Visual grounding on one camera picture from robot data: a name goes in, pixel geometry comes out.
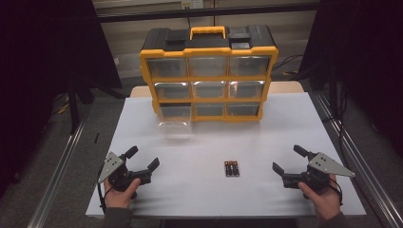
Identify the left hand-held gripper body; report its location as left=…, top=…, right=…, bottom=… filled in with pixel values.
left=97, top=151, right=153, bottom=193

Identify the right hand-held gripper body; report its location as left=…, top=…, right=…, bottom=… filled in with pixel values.
left=281, top=152, right=356, bottom=191

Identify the clear plastic drawer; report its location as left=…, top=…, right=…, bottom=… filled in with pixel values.
left=157, top=105, right=194, bottom=141

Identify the yellow and black organizer case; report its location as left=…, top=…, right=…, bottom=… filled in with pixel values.
left=138, top=25, right=279, bottom=124

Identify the person's left hand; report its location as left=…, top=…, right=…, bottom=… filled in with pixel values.
left=104, top=178, right=142, bottom=210

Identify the person's right hand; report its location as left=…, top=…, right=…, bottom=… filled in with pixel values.
left=297, top=181, right=342, bottom=222

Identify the white table sheet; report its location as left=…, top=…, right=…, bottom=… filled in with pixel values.
left=85, top=92, right=367, bottom=219

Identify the black metal stand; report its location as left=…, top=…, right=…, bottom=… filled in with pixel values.
left=67, top=77, right=96, bottom=135

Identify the black curtain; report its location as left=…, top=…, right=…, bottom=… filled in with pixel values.
left=0, top=0, right=124, bottom=198
left=297, top=0, right=403, bottom=160

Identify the group of clear organizer bins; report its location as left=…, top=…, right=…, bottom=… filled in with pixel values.
left=146, top=56, right=271, bottom=118

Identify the black horizontal bar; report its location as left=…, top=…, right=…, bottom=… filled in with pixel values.
left=95, top=2, right=320, bottom=24

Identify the left hand-held gripper cable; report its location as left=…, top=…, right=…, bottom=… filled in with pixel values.
left=96, top=167, right=108, bottom=214

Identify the hand-held gripper cable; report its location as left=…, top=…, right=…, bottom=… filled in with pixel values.
left=96, top=167, right=108, bottom=214
left=327, top=175, right=344, bottom=207

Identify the right hand-held gripper cable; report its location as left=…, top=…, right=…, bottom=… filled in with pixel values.
left=327, top=175, right=344, bottom=207

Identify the aluminium floor rail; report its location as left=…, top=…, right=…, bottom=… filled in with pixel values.
left=312, top=91, right=403, bottom=228
left=27, top=122, right=87, bottom=228

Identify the black cable along rail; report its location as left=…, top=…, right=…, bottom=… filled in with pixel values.
left=322, top=89, right=351, bottom=169

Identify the yellow floor cable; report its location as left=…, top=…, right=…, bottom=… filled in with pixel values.
left=56, top=96, right=70, bottom=116

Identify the black floor cable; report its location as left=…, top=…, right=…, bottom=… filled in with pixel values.
left=271, top=54, right=306, bottom=78

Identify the white wall socket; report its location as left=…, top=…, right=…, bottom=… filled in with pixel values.
left=181, top=0, right=204, bottom=10

